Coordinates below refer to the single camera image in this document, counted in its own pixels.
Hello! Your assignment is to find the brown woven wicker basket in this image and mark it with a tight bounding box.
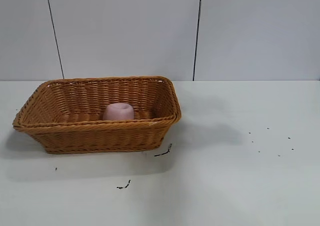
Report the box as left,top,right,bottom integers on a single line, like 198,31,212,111
12,76,183,154

